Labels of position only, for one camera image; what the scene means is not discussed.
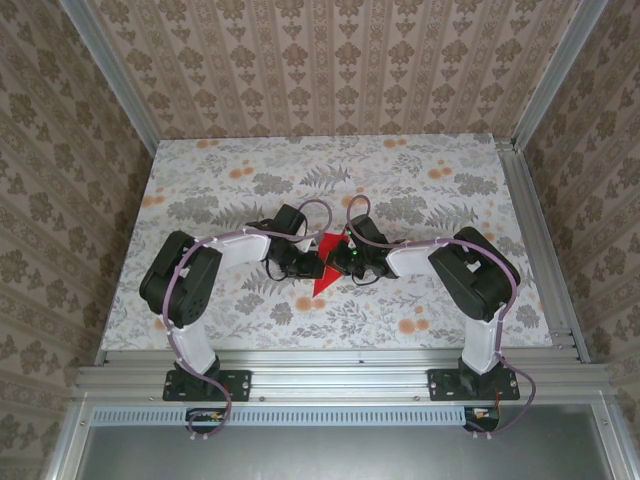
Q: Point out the red paper sheet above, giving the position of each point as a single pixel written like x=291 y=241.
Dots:
x=330 y=246

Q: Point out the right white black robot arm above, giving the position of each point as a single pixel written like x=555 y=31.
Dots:
x=475 y=280

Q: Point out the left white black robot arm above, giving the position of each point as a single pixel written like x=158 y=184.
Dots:
x=182 y=287

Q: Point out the grey metal panel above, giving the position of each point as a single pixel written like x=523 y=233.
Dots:
x=325 y=455

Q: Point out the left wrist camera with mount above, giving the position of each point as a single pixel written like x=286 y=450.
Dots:
x=309 y=245

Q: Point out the long aluminium base rail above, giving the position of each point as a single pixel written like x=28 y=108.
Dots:
x=340 y=375

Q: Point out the aluminium side rail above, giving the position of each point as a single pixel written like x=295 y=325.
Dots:
x=534 y=225

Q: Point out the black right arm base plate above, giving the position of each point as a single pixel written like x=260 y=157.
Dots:
x=445 y=385

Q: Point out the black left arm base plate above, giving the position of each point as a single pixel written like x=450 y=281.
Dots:
x=235 y=385

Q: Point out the aluminium upright post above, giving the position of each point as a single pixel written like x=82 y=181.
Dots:
x=114 y=75
x=555 y=75

